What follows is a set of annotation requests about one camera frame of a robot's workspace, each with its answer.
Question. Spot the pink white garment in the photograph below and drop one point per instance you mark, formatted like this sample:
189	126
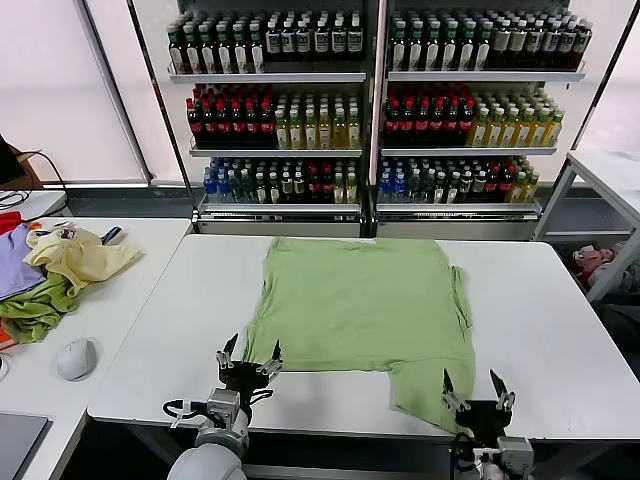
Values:
592	257

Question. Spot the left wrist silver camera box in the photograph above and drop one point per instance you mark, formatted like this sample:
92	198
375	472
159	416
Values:
223	401

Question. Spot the dark bottle blue white label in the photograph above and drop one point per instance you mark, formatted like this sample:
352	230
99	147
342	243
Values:
288	40
338	40
304	40
273	40
321	40
354	40

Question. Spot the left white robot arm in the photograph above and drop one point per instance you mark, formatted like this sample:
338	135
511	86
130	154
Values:
210	465

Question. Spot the white computer mouse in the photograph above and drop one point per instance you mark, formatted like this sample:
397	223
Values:
75	360

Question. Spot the metal beverage shelf rack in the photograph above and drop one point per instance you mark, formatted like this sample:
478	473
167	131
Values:
265	77
485	76

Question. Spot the white printed garment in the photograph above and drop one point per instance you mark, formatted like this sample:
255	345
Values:
65	232

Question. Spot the light green printed t-shirt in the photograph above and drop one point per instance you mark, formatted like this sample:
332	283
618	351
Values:
360	310

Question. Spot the small yellow juice bottle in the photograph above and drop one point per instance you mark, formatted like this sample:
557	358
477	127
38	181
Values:
531	187
352	189
339	189
517	187

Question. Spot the white metal frame table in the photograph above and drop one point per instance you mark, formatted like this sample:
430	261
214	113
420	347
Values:
600	165

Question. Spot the brown cardboard box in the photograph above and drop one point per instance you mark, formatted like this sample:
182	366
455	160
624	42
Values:
31	170

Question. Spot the small red cap cola bottle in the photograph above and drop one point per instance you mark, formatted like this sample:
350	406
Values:
313	189
492	187
327	189
505	187

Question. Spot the red garment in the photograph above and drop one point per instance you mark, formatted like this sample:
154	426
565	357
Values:
9	222

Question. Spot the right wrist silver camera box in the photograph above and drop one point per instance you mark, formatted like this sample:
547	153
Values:
515	452

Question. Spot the brown tea bottle grey label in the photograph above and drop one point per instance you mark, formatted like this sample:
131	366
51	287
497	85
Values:
501	42
551	42
568	42
535	42
518	42
583	42

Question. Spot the yellow juice bottle green cap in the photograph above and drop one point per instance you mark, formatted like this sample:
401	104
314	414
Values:
494	132
524	132
297	132
339	132
353	132
553	132
325	132
539	132
311	132
479	132
283	132
509	132

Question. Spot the flat orange item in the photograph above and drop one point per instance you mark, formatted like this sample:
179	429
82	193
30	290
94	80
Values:
5	341

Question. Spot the small blue water bottle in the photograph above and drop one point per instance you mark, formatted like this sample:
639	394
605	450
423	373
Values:
385	187
399	187
209	189
223	189

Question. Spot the dark grey laptop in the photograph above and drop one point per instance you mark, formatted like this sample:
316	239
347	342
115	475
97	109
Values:
20	445

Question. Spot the green cap white label bottle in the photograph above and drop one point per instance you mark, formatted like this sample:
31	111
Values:
416	50
191	52
175	52
433	50
207	52
398	50
240	52
483	50
450	50
467	50
223	52
256	52

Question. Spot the blue white striped object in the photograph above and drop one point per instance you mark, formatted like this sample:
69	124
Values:
112	235

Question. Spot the small dark green bottle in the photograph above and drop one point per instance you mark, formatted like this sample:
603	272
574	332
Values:
414	187
427	187
248	189

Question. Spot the grey garment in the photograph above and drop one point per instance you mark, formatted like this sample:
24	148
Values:
627	280

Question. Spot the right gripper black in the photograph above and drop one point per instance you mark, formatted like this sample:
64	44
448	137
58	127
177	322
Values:
482	422

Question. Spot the crumpled green garment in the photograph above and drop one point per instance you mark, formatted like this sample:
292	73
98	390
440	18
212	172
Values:
35	305

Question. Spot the pale yellow shirt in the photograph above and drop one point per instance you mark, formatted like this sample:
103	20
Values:
85	260

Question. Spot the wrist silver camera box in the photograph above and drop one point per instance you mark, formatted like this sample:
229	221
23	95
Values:
515	452
223	401

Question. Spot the small dark bottle white label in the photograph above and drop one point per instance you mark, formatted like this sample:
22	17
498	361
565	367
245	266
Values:
453	187
299	189
466	187
480	187
274	189
440	187
286	189
261	189

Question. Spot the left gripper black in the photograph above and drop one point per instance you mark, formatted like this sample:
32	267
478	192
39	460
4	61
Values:
247	377

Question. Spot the black monitor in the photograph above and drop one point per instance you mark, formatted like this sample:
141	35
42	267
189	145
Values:
7	165

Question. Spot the small orange item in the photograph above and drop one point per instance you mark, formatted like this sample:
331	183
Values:
35	225

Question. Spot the purple garment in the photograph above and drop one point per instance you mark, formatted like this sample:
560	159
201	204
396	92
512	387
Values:
15	265

